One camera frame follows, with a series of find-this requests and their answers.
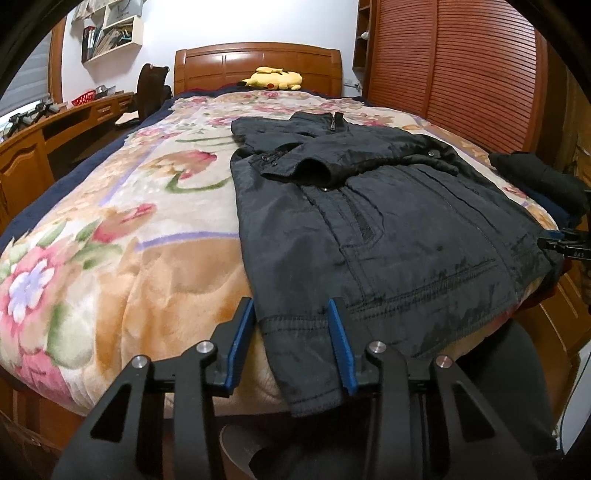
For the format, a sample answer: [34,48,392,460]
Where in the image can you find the wooden desk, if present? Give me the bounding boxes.
[0,90,140,223]

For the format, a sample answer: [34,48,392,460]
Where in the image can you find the white wall shelf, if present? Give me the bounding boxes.
[81,0,144,64]

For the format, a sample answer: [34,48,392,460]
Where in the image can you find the floral blanket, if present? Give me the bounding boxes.
[0,90,561,416]

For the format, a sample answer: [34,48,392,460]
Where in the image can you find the wooden bed headboard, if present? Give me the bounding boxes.
[174,42,343,99]

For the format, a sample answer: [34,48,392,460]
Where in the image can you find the grey window blind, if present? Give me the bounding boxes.
[0,37,52,118]

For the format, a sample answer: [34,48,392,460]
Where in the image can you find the dark brown chair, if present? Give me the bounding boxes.
[115,64,171,130]

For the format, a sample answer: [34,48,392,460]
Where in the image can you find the wooden louvred wardrobe door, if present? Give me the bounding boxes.
[367,0,444,127]
[425,0,551,155]

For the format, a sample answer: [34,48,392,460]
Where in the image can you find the wooden window frame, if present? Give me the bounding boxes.
[47,18,68,103]

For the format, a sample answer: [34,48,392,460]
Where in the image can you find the wooden bed footboard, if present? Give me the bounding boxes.
[0,265,587,462]

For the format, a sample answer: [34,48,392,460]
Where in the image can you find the yellow plush toy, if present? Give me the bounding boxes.
[239,66,303,91]

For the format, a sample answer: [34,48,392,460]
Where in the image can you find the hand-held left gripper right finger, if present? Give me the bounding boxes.
[328,299,539,480]

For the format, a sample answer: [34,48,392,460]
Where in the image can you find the wooden wardrobe side shelf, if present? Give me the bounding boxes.
[352,0,373,73]

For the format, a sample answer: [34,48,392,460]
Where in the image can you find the dark zip jacket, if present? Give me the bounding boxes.
[229,111,561,418]

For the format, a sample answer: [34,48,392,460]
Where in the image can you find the dark clothes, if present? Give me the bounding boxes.
[488,151,589,227]

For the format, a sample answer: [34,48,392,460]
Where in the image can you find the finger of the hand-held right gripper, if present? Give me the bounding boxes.
[538,230,591,254]

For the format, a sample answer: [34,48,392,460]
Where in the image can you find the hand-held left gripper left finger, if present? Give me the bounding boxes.
[53,298,257,480]

